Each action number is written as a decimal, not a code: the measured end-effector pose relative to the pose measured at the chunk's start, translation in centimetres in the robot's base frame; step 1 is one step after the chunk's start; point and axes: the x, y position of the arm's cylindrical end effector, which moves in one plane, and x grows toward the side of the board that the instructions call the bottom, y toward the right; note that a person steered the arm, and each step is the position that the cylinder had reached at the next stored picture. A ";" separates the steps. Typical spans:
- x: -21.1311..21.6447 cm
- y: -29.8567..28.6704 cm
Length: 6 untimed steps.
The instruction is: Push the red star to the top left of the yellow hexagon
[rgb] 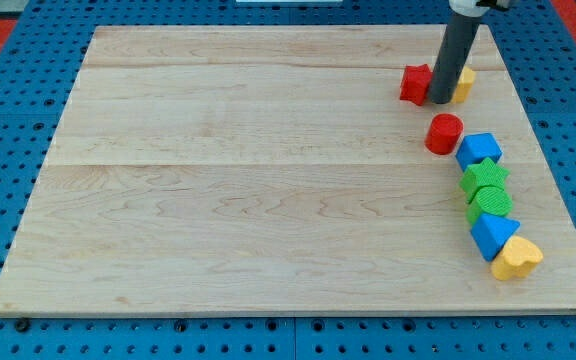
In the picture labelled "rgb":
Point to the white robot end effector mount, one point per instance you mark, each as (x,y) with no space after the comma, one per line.
(477,8)

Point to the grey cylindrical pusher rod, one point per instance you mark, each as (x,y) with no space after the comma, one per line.
(455,48)

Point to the red star block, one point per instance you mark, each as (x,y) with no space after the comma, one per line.
(415,83)

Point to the yellow hexagon block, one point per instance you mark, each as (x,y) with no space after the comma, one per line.
(464,85)

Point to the green star block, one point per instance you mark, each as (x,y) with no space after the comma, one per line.
(477,176)

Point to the red cylinder block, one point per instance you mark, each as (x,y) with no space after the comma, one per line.
(443,133)

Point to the blue cube block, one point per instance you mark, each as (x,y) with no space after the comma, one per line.
(475,148)

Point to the green cylinder block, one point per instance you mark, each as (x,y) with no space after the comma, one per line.
(489,200)

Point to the blue triangle block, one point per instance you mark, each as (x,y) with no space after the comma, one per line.
(491,232)

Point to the yellow heart block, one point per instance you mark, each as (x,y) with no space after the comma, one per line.
(517,259)

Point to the wooden board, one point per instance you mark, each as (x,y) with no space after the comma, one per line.
(245,171)

